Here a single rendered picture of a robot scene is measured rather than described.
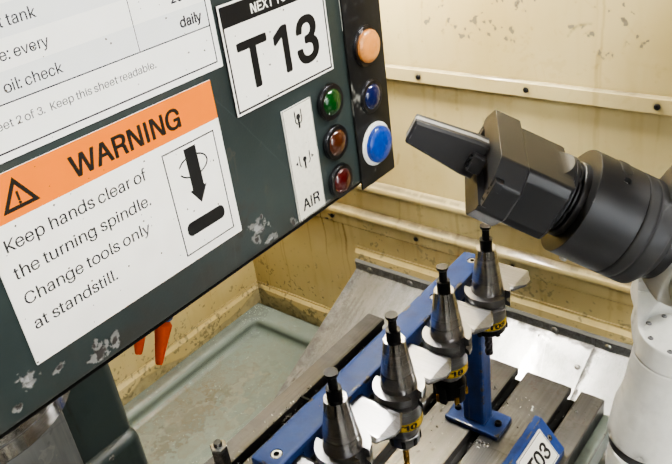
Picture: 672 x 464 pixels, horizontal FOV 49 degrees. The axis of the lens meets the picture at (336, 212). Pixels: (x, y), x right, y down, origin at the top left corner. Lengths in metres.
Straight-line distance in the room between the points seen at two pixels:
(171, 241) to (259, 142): 0.09
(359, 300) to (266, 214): 1.23
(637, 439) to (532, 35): 0.76
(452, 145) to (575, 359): 1.01
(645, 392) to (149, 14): 0.52
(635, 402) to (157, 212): 0.47
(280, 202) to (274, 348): 1.52
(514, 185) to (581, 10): 0.75
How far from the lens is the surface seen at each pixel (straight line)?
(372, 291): 1.73
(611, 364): 1.53
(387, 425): 0.87
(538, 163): 0.57
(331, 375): 0.77
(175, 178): 0.44
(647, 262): 0.60
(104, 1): 0.40
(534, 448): 1.21
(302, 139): 0.52
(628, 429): 0.74
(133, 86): 0.42
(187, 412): 1.90
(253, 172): 0.49
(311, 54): 0.52
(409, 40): 1.43
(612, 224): 0.58
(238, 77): 0.47
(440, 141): 0.57
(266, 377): 1.94
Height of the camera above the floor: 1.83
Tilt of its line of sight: 29 degrees down
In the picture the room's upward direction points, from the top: 8 degrees counter-clockwise
